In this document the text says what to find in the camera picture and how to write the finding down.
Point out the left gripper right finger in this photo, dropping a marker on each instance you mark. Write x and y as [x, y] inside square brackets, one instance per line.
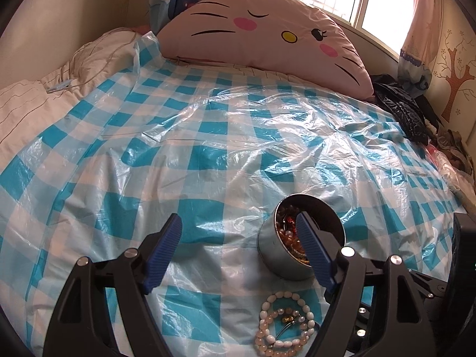
[322, 235]

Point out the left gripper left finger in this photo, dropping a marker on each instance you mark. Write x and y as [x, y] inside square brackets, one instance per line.
[157, 250]

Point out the round metal tin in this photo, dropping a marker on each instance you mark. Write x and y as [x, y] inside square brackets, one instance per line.
[277, 240]

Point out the blue checkered plastic sheet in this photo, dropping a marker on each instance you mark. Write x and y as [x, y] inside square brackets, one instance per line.
[220, 147]

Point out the black plastic bag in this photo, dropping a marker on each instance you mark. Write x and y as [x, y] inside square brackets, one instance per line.
[411, 113]

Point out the white striped bed quilt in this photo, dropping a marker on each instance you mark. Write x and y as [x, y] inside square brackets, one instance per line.
[29, 107]

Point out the pink cat face pillow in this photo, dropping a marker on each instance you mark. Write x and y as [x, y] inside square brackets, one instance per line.
[283, 36]

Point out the pink window curtain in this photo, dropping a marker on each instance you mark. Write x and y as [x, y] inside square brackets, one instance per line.
[421, 46]

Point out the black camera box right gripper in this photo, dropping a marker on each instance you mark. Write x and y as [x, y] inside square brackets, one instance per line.
[461, 283]

